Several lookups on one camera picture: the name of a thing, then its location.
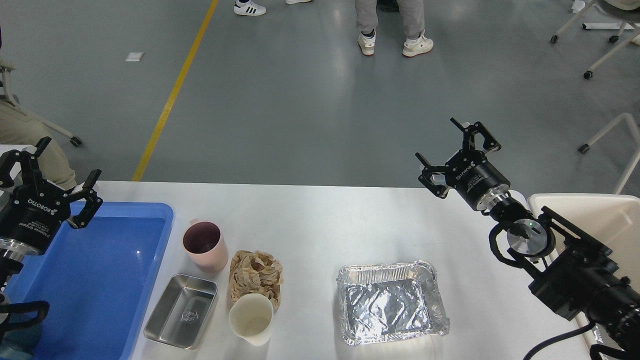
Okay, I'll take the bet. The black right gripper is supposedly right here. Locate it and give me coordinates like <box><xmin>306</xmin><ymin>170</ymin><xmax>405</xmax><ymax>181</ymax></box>
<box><xmin>414</xmin><ymin>117</ymin><xmax>511</xmax><ymax>212</ymax></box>

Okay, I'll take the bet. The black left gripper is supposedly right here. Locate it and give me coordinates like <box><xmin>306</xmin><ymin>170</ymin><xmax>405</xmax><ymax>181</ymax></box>
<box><xmin>0</xmin><ymin>136</ymin><xmax>103</xmax><ymax>255</ymax></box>

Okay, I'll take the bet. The pink mug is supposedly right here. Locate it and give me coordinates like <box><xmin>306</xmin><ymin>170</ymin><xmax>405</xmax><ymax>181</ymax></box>
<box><xmin>182</xmin><ymin>218</ymin><xmax>229</xmax><ymax>273</ymax></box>

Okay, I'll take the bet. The stainless steel tray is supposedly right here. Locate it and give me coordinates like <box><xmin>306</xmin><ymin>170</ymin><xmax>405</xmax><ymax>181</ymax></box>
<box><xmin>143</xmin><ymin>273</ymin><xmax>218</xmax><ymax>350</ymax></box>

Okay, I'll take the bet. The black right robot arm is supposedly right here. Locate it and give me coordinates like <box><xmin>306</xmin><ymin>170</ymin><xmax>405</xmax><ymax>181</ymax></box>
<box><xmin>415</xmin><ymin>118</ymin><xmax>640</xmax><ymax>360</ymax></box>

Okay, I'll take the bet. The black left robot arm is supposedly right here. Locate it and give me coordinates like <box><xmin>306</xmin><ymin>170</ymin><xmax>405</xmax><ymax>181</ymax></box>
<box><xmin>0</xmin><ymin>136</ymin><xmax>103</xmax><ymax>360</ymax></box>

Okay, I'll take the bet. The person in black sweater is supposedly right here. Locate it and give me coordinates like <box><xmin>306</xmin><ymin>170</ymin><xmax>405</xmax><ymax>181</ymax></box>
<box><xmin>0</xmin><ymin>100</ymin><xmax>78</xmax><ymax>191</ymax></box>

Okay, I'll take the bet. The blue plastic tray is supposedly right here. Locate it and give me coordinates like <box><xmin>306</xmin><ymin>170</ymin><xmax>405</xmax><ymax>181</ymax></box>
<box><xmin>13</xmin><ymin>202</ymin><xmax>174</xmax><ymax>360</ymax></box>

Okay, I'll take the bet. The white chair leg right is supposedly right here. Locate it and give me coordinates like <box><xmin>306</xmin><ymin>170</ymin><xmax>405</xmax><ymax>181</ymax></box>
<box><xmin>577</xmin><ymin>112</ymin><xmax>640</xmax><ymax>195</ymax></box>

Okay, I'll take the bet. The white paper scrap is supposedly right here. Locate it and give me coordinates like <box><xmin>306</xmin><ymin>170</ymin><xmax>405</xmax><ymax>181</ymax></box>
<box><xmin>125</xmin><ymin>52</ymin><xmax>146</xmax><ymax>63</ymax></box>

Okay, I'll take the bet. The beige plastic bin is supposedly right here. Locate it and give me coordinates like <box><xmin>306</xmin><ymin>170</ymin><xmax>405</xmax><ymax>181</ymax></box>
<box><xmin>527</xmin><ymin>193</ymin><xmax>640</xmax><ymax>292</ymax></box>

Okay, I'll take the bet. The aluminium foil container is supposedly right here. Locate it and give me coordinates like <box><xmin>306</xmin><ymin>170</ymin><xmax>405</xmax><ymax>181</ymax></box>
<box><xmin>336</xmin><ymin>260</ymin><xmax>450</xmax><ymax>347</ymax></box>

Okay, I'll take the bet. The crumpled brown paper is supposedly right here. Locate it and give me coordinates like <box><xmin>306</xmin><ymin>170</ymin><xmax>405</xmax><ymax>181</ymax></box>
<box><xmin>228</xmin><ymin>250</ymin><xmax>284</xmax><ymax>310</ymax></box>

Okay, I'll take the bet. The white paper cup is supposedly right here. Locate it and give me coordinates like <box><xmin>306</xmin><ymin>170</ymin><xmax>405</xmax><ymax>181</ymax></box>
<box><xmin>228</xmin><ymin>293</ymin><xmax>274</xmax><ymax>346</ymax></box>

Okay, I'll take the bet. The person with striped sneakers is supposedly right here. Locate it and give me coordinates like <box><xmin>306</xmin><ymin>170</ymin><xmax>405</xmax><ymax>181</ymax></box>
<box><xmin>233</xmin><ymin>0</ymin><xmax>313</xmax><ymax>17</ymax></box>

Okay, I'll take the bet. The white rolling chair frame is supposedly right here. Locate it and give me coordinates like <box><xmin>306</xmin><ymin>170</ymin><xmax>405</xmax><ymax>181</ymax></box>
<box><xmin>550</xmin><ymin>0</ymin><xmax>640</xmax><ymax>80</ymax></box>

